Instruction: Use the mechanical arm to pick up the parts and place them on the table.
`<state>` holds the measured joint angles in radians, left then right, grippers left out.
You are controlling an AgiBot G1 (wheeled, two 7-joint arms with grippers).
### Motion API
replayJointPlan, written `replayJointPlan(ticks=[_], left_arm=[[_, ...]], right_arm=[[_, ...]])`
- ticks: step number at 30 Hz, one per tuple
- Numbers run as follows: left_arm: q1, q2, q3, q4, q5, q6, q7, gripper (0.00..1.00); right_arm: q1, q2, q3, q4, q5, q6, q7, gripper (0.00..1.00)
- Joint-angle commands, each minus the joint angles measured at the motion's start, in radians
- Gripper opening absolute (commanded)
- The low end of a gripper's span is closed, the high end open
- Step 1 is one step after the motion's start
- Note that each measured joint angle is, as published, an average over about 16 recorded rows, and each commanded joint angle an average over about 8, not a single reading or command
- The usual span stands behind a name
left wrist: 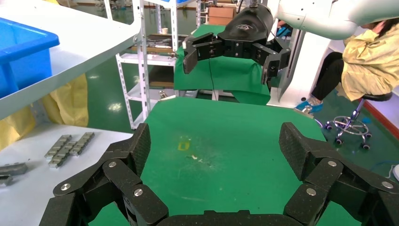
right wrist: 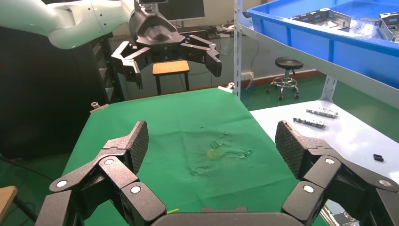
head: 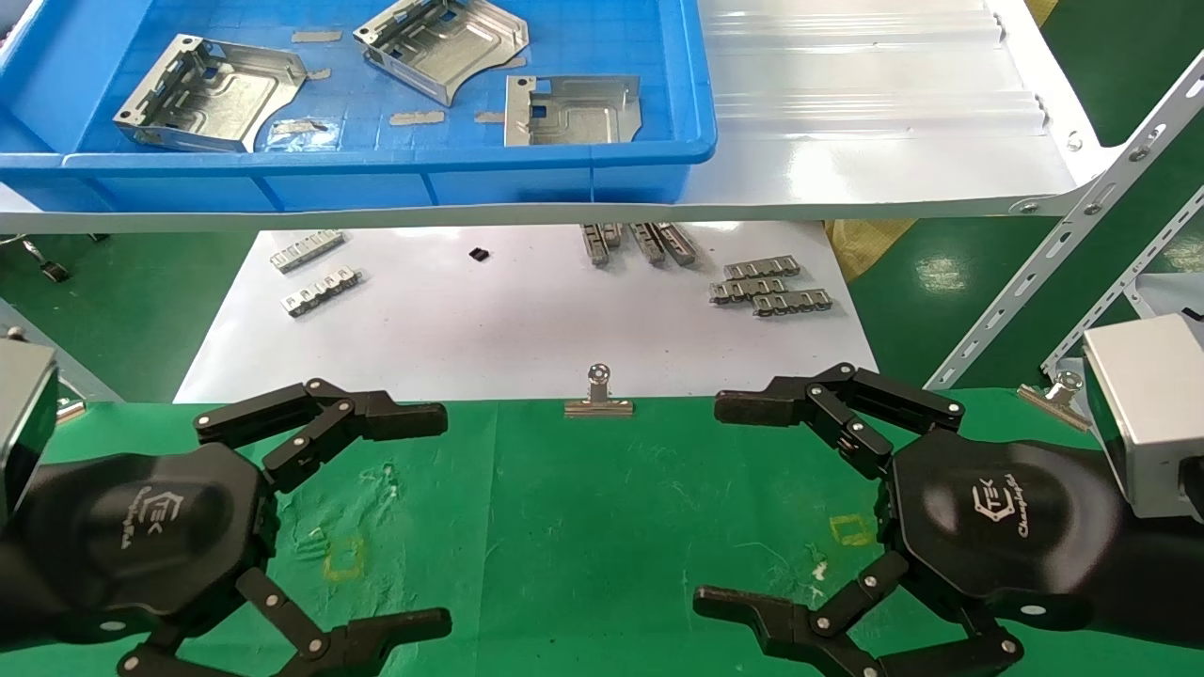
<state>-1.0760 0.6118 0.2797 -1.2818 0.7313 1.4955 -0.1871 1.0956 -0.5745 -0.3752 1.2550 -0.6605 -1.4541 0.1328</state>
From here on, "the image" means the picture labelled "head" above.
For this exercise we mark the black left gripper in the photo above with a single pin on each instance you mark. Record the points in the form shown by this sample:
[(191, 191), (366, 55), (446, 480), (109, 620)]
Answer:
[(150, 536)]

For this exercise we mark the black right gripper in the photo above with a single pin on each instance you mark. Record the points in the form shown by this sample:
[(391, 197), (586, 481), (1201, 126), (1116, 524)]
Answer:
[(997, 512)]

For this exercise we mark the bent sheet metal bracket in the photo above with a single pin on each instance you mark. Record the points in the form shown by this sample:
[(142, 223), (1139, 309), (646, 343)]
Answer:
[(442, 52)]

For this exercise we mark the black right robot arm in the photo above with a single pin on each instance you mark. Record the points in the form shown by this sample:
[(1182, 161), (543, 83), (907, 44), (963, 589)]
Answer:
[(1162, 583)]

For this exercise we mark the small slotted metal strip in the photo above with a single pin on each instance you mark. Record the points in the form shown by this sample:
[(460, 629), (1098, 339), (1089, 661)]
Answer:
[(322, 291), (307, 250), (743, 290), (762, 267), (792, 302)]

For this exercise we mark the green table cloth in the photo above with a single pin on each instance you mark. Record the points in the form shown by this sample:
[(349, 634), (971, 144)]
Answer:
[(583, 527)]

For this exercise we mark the silver binder clip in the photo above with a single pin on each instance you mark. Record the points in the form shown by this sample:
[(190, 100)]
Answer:
[(70, 410), (1058, 400), (598, 406)]

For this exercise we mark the white paper sheet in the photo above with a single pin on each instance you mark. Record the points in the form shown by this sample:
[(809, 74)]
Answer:
[(517, 320)]

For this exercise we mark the yellow woven bag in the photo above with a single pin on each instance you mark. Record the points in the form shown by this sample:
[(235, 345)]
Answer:
[(861, 246)]

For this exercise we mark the small grey metal strip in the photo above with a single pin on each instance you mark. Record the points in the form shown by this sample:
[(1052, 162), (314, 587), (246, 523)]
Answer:
[(647, 243), (597, 243), (677, 244)]

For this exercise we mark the blue plastic bin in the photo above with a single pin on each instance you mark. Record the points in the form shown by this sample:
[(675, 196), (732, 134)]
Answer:
[(376, 183)]

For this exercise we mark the white shelf board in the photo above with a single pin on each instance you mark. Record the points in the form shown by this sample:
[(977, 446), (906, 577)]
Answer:
[(847, 141)]

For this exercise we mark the white perforated angle bar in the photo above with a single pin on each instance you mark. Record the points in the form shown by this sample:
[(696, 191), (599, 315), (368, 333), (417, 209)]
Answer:
[(1129, 277), (1063, 230)]

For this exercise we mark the crumpled clear plastic film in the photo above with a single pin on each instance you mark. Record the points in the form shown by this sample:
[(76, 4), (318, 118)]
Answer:
[(301, 134)]

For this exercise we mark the black caster wheel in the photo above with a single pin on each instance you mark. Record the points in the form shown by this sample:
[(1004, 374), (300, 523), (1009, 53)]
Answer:
[(52, 271)]

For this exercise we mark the grey metal frame bar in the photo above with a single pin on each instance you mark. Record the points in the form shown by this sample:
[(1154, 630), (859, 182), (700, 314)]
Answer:
[(75, 371)]

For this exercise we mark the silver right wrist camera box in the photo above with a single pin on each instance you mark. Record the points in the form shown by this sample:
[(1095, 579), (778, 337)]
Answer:
[(1148, 414)]

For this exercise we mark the white frame piece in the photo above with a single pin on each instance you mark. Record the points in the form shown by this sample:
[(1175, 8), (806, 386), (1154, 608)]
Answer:
[(1171, 293)]

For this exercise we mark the metal bracket with slotted wall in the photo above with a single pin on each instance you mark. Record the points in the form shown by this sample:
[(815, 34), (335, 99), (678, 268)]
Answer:
[(221, 99)]

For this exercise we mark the flat sheet metal bracket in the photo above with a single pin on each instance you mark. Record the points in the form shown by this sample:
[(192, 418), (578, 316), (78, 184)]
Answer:
[(583, 118)]

